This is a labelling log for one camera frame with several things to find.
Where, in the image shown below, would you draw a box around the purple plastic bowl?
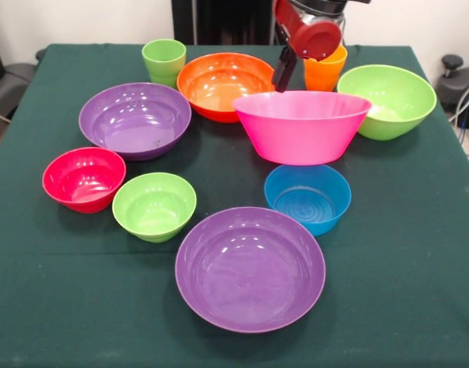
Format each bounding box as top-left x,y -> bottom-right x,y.
175,206 -> 326,334
78,82 -> 192,162

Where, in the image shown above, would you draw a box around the pink plastic bowl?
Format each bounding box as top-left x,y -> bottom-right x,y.
232,90 -> 372,166

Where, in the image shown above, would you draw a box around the red plastic bowl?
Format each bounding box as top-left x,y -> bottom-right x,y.
41,146 -> 127,214

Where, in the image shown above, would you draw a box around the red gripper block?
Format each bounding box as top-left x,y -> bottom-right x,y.
271,0 -> 343,94

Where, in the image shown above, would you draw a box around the black chair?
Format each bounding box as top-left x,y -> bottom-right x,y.
0,26 -> 47,123

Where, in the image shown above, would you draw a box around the blue and white cables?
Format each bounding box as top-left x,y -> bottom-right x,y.
448,78 -> 469,131

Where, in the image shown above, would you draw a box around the blue plastic bowl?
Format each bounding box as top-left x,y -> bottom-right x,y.
264,163 -> 353,237

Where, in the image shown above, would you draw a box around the green plastic cup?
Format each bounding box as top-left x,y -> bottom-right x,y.
141,38 -> 188,90

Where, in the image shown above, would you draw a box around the large green plastic bowl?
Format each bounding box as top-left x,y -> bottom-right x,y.
336,64 -> 438,142

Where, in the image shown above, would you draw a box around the dark green tablecloth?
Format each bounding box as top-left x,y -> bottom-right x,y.
0,43 -> 469,368

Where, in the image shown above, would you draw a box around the orange plastic bowl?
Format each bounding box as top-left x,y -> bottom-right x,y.
176,52 -> 277,124

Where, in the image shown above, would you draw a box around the black cabinet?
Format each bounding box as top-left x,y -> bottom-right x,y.
171,0 -> 281,46

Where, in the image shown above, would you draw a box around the orange plastic cup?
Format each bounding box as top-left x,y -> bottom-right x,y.
303,44 -> 349,93

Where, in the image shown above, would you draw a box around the small green plastic bowl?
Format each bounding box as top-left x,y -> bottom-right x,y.
111,172 -> 198,244

